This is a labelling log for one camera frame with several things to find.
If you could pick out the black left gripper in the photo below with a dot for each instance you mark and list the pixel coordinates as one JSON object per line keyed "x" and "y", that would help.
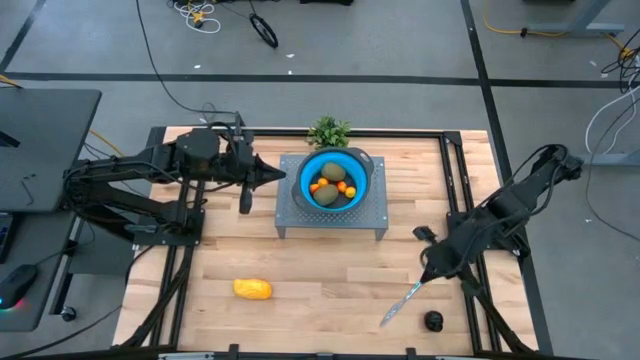
{"x": 239, "y": 160}

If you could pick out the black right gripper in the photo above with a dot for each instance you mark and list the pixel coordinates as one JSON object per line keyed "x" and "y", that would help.
{"x": 446, "y": 257}

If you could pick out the blue grey collapsible colander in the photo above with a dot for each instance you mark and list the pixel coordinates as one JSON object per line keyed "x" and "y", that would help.
{"x": 302, "y": 170}

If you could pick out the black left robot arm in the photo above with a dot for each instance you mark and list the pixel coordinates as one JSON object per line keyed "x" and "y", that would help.
{"x": 197, "y": 150}

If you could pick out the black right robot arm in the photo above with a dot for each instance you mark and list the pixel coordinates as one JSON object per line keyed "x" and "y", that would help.
{"x": 505, "y": 210}

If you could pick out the grey perforated metal shelf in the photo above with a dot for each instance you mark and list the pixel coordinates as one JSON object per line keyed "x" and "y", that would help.
{"x": 285, "y": 210}

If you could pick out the black avocado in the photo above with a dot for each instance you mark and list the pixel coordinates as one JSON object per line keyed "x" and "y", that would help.
{"x": 434, "y": 321}

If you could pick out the small green potted plant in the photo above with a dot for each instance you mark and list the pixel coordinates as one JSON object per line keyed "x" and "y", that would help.
{"x": 328, "y": 132}

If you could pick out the black table clamp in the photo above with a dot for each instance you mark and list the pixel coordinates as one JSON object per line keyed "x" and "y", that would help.
{"x": 233, "y": 351}
{"x": 411, "y": 353}

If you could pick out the yellow mango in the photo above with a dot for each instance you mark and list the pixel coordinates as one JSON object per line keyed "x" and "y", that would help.
{"x": 252, "y": 289}

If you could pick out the black floor case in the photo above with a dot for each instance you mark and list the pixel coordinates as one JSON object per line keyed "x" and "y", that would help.
{"x": 325, "y": 2}

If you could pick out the black two-level desk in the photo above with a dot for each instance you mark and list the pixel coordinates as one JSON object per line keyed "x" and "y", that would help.
{"x": 50, "y": 150}

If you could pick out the black monitor stand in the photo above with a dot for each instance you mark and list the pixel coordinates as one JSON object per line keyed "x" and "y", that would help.
{"x": 7, "y": 140}

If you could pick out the black keyboard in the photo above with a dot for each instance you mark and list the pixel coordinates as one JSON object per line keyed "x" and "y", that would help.
{"x": 6, "y": 237}

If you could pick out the black computer mouse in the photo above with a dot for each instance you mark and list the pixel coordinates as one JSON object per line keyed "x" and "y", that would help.
{"x": 17, "y": 285}

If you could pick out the black aluminium table frame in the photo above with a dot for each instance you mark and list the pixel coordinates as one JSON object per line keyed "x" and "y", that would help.
{"x": 400, "y": 134}

